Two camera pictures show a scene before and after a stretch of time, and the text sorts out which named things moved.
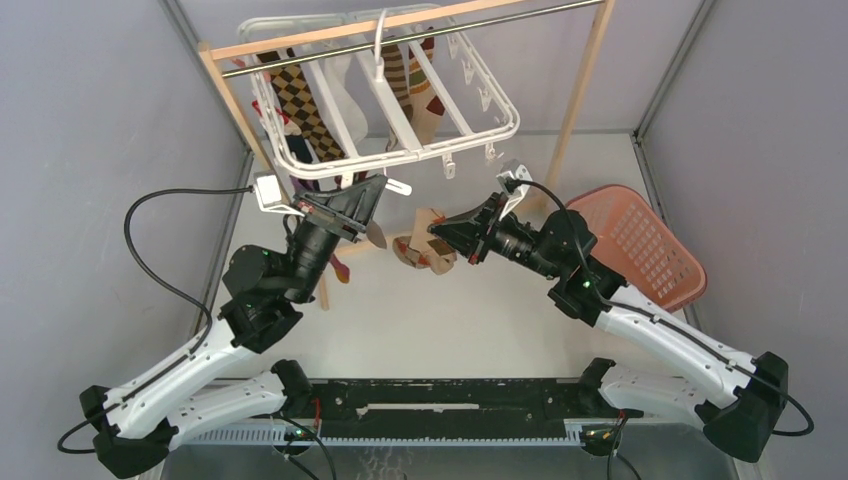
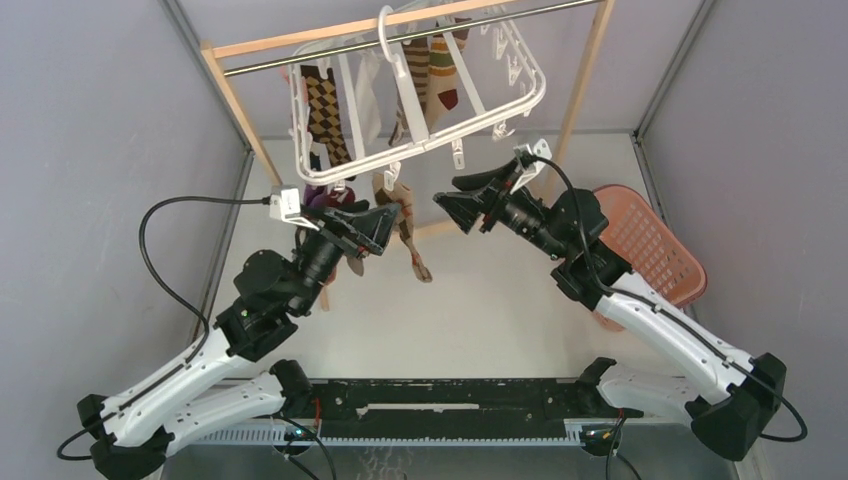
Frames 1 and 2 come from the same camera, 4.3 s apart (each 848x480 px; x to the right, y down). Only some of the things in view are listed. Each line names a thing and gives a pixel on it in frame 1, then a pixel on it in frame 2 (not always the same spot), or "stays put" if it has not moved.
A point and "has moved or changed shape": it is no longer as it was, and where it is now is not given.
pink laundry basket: [635, 243] stays put
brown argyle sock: [316, 127] to [324, 115]
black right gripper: [467, 233] to [466, 208]
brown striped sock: [417, 85] to [436, 75]
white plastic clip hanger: [374, 57] to [423, 137]
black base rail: [471, 409] stays put
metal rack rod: [239, 69] stays put
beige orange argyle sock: [422, 250] to [402, 194]
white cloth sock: [353, 115] to [367, 95]
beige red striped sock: [375, 235] has moved or changed shape
